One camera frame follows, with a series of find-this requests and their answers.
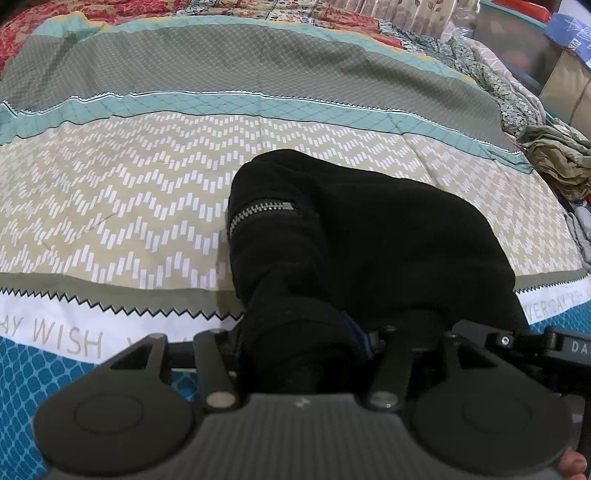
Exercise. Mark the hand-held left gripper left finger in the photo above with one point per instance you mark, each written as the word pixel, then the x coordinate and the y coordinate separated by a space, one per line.
pixel 212 364

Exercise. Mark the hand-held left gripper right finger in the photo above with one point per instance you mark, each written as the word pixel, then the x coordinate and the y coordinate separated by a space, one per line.
pixel 392 360

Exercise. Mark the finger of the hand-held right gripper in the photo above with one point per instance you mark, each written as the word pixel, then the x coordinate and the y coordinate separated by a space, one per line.
pixel 498 339

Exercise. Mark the black pants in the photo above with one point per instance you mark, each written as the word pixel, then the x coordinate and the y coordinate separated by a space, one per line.
pixel 369 230

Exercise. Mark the person's right hand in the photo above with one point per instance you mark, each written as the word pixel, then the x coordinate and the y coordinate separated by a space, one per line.
pixel 572 466

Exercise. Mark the grey cloth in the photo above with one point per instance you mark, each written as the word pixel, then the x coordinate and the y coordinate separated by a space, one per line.
pixel 579 240

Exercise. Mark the crumpled olive garment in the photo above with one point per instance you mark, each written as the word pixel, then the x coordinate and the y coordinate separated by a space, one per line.
pixel 558 157

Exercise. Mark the striped zigzag bedsheet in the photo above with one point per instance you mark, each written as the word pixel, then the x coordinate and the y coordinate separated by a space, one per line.
pixel 115 184

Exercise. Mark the grey patterned blanket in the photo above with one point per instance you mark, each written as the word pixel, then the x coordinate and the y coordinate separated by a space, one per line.
pixel 494 78

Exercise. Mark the cardboard box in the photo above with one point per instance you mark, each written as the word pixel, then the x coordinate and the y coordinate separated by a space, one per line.
pixel 568 87

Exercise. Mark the clear plastic storage box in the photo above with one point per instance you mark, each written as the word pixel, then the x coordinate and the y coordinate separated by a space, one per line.
pixel 512 41

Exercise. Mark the blue printed cloth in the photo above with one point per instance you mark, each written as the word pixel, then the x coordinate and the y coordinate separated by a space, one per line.
pixel 570 30

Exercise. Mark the beige leaf print curtain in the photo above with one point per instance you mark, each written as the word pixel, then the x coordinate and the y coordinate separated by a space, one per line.
pixel 406 14

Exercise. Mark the red floral patchwork quilt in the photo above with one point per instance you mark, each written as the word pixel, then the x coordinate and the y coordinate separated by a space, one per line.
pixel 37 23

